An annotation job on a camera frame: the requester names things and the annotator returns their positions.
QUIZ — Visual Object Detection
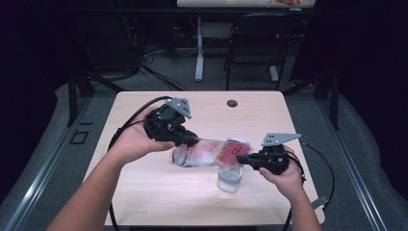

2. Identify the left hand-held gripper cable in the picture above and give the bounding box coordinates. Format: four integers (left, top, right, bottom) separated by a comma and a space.
107, 95, 174, 231

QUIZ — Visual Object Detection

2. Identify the red white snack pouch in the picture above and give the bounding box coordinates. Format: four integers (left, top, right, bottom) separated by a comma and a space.
169, 138, 254, 168

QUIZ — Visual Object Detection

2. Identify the grey cable connector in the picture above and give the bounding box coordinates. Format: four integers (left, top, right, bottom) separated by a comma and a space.
311, 195, 331, 211

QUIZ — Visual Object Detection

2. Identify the black metal stand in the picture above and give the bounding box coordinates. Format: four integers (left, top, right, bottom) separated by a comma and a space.
66, 68, 126, 128
282, 68, 341, 131

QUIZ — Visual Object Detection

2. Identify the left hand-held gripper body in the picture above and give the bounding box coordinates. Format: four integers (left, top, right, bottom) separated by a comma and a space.
142, 97, 193, 143

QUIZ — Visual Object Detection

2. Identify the light wooden desk top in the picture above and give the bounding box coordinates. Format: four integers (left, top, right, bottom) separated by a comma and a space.
176, 0, 317, 9

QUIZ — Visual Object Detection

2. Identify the white lidded plastic container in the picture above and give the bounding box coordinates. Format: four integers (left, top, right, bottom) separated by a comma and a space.
217, 136, 252, 193

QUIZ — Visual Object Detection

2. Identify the person's left hand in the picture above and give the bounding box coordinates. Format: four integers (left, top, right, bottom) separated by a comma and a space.
107, 107, 176, 167

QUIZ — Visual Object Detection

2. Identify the bundle of floor cables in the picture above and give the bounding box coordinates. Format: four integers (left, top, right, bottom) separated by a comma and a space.
121, 41, 191, 92

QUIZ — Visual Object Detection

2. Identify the black folding chair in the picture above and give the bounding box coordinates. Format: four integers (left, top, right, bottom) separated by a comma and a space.
224, 13, 301, 91

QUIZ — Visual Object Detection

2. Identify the right hand-held gripper cable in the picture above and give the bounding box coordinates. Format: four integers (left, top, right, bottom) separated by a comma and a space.
282, 141, 335, 231

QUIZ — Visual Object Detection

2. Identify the hand-held gripper cable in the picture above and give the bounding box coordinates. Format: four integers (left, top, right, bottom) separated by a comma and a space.
107, 95, 174, 231
282, 141, 335, 231

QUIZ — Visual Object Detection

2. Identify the person's right hand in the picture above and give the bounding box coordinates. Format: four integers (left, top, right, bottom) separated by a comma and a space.
259, 144, 306, 202

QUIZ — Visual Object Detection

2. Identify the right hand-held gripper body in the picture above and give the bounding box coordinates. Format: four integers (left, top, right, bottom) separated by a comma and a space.
253, 133, 302, 176

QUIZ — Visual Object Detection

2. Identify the aluminium floor rail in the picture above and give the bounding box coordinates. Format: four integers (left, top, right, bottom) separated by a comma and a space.
3, 95, 94, 231
316, 95, 391, 231

